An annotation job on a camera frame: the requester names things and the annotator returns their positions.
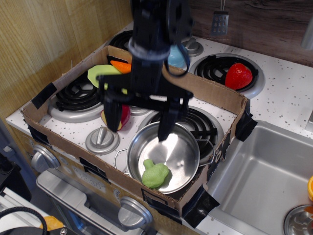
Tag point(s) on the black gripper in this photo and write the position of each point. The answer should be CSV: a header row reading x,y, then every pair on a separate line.
x,y
146,87

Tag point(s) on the green toy broccoli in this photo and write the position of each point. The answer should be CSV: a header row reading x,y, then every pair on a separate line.
x,y
154,174

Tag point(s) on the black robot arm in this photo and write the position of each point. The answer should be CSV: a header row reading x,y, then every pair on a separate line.
x,y
158,25

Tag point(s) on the silver metal pan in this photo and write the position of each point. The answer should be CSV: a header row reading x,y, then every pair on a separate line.
x,y
179,152

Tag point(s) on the silver top stove knob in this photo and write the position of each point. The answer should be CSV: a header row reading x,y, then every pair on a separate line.
x,y
138,111

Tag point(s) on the silver stove knob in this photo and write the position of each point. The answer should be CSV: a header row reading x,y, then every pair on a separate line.
x,y
102,141
138,111
193,47

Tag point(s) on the red toy halved fruit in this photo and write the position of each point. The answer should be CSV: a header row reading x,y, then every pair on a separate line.
x,y
126,113

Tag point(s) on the orange toy carrot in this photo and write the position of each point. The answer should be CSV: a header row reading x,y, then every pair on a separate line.
x,y
124,68

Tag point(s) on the silver lower stove knob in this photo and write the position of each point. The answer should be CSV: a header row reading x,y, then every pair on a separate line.
x,y
102,141

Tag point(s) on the light blue toy bowl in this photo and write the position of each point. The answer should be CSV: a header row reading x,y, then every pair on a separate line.
x,y
176,58

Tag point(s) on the yellow-green toy plate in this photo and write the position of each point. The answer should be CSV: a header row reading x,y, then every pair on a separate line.
x,y
101,70

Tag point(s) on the black front left burner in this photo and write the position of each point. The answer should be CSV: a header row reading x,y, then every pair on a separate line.
x,y
78,102

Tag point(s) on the black rear left burner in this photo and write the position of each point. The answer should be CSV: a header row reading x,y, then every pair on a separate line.
x,y
121,40

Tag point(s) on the silver rear stove knob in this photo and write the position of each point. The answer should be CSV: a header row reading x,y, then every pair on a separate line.
x,y
193,47

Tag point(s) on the black rear right burner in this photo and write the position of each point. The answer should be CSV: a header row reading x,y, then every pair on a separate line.
x,y
215,67

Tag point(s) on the red toy strawberry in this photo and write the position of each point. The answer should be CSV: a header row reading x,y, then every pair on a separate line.
x,y
238,76

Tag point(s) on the silver front right oven knob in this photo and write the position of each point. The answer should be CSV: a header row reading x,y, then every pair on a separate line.
x,y
132,214

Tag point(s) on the silver oven knob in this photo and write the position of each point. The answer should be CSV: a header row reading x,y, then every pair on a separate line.
x,y
132,214
43,159

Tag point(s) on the silver front left oven knob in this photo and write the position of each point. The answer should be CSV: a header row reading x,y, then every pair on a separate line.
x,y
43,159

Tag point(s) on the brown cardboard fence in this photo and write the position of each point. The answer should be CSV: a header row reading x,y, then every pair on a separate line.
x,y
183,209

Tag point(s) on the hanging grey slotted spatula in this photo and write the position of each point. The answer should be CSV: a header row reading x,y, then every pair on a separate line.
x,y
220,19

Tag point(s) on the grey toy sink basin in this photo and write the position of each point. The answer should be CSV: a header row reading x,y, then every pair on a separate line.
x,y
261,180

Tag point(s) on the orange object bottom left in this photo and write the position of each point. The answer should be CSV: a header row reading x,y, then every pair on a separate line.
x,y
53,223

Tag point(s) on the silver faucet pipe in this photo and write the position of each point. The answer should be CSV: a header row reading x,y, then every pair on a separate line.
x,y
307,41

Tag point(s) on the orange cup at edge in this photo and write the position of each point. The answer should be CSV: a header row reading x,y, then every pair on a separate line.
x,y
310,188

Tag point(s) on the silver bowl in corner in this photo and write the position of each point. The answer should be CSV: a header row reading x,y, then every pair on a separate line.
x,y
299,221

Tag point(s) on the silver oven door handle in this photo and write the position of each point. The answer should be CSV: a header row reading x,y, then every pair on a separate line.
x,y
80,211

